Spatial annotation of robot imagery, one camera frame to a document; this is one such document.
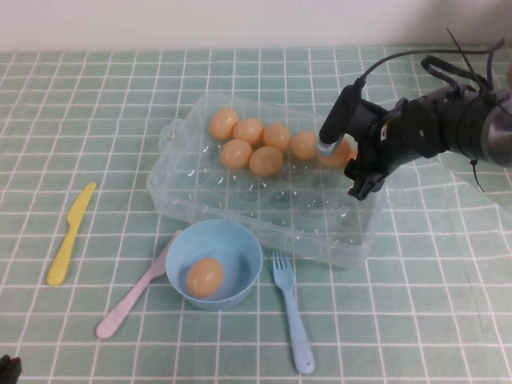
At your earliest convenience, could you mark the pink plastic knife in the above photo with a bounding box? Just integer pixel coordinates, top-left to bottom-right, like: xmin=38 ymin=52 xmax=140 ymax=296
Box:
xmin=94 ymin=229 xmax=183 ymax=340

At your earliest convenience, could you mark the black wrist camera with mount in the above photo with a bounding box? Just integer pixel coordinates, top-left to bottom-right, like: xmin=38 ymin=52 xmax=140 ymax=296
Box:
xmin=318 ymin=83 xmax=385 ymax=158

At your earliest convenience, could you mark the yellow plastic knife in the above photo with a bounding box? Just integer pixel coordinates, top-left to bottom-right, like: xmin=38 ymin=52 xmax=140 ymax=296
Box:
xmin=46 ymin=182 xmax=98 ymax=286

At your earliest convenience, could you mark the light blue plastic fork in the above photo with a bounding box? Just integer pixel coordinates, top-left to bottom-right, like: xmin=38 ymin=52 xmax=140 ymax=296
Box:
xmin=271 ymin=250 xmax=316 ymax=375

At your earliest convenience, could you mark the light blue plastic bowl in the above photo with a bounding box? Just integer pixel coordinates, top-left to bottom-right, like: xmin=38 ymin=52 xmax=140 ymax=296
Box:
xmin=165 ymin=218 xmax=264 ymax=312

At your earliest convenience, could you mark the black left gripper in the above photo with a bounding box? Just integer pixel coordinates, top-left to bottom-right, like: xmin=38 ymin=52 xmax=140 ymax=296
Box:
xmin=0 ymin=354 xmax=22 ymax=384

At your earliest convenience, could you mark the clear plastic egg box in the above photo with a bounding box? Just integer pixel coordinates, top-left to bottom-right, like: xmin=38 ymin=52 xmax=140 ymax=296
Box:
xmin=148 ymin=92 xmax=395 ymax=270

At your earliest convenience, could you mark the dark camera cable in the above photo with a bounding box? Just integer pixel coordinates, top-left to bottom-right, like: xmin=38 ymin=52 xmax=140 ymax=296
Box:
xmin=354 ymin=38 xmax=507 ymax=91

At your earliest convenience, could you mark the green checked tablecloth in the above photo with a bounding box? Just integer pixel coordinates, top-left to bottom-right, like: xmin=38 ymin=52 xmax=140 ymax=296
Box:
xmin=0 ymin=46 xmax=512 ymax=384

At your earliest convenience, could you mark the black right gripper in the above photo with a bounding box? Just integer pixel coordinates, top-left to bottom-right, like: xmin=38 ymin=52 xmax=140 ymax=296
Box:
xmin=343 ymin=94 xmax=446 ymax=202

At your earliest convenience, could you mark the black zip tie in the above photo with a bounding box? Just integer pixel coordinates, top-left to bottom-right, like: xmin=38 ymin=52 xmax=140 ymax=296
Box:
xmin=470 ymin=158 xmax=486 ymax=193

